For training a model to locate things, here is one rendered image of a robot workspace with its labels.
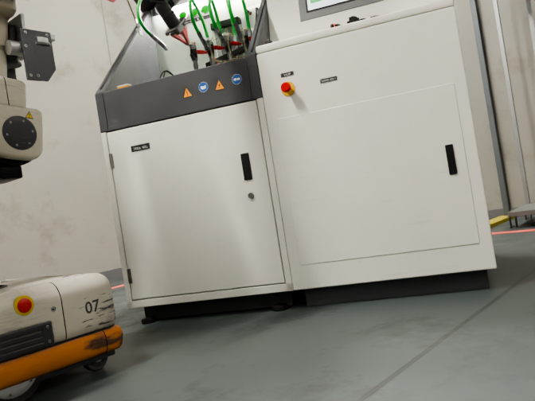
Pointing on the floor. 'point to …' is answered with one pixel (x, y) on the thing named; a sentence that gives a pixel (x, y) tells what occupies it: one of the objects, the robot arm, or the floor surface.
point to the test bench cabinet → (197, 300)
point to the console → (376, 156)
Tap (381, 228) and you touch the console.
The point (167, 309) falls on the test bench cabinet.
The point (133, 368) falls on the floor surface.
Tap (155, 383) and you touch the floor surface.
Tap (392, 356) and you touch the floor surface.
